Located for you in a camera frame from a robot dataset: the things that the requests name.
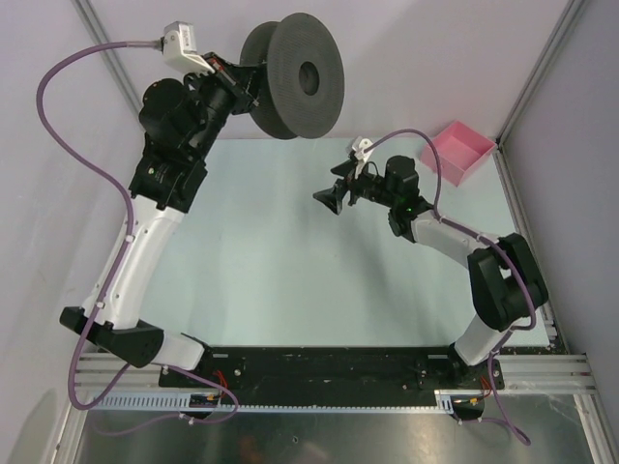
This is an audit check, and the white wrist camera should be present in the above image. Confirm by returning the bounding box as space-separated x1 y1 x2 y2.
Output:
350 136 373 179
162 21 215 75

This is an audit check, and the black cable spool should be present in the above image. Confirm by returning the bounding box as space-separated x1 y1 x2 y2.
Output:
240 13 345 140

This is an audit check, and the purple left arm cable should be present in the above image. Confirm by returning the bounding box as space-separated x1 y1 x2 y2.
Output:
37 40 241 436

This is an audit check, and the aluminium frame post right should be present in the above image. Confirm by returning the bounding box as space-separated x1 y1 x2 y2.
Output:
497 0 594 146

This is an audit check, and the grey slotted cable duct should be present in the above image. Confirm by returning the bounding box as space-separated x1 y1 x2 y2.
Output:
95 392 454 414

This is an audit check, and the aluminium front rail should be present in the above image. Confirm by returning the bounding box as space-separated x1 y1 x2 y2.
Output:
70 352 594 393

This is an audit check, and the aluminium frame post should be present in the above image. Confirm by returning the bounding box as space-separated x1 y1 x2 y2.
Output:
71 0 163 151
497 0 594 146

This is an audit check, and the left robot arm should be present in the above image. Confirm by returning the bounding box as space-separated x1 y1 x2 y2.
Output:
60 53 266 387

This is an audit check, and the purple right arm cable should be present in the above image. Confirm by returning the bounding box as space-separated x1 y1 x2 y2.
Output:
365 128 538 446

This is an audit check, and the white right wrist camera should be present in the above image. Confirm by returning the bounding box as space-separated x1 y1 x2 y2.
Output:
350 136 373 179

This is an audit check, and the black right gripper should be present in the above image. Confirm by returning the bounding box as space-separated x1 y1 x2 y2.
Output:
313 158 398 215

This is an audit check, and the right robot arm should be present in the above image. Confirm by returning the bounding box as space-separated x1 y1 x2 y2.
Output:
313 156 548 388

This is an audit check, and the pink open box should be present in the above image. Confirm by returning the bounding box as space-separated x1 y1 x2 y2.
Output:
432 121 496 187

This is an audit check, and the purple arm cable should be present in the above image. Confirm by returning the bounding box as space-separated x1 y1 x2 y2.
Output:
365 128 538 446
37 40 241 436

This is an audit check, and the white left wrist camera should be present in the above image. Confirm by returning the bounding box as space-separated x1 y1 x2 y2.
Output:
162 21 215 75

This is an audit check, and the aluminium frame post left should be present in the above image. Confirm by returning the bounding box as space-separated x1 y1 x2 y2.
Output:
71 0 163 151

